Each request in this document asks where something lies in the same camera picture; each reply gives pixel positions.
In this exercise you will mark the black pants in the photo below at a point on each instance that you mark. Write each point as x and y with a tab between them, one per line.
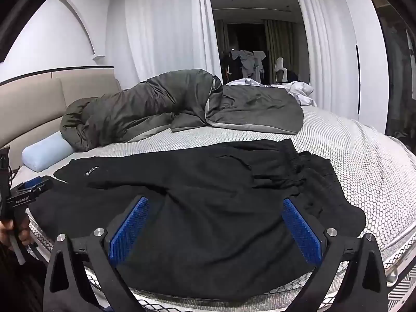
201	201

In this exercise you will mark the white sheer curtain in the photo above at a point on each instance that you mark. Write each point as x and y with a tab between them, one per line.
321	39
162	29

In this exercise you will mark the person's left hand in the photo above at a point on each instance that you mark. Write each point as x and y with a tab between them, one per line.
8	232

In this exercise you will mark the beige padded headboard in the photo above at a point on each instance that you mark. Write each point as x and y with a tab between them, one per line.
32	104

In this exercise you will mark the white crumpled sheet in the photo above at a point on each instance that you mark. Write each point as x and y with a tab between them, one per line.
299	91

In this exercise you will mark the person's left forearm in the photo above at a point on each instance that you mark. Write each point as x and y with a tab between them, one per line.
19	282

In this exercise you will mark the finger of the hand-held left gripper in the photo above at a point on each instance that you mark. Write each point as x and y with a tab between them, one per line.
32	182

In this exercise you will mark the light blue pillow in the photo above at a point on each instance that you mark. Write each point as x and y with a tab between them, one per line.
45	154

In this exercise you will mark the dark glass wardrobe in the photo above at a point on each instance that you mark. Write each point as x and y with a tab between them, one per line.
396	71

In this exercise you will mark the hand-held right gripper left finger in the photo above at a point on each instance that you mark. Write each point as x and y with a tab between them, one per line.
128	232

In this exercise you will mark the white chair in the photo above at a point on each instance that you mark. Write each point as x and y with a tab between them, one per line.
279	68

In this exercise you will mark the dark grey duvet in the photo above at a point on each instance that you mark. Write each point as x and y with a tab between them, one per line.
156	104

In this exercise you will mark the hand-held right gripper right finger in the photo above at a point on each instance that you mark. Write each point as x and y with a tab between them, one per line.
300	230

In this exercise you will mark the grey clothes pile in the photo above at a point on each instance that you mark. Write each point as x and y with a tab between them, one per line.
248	63

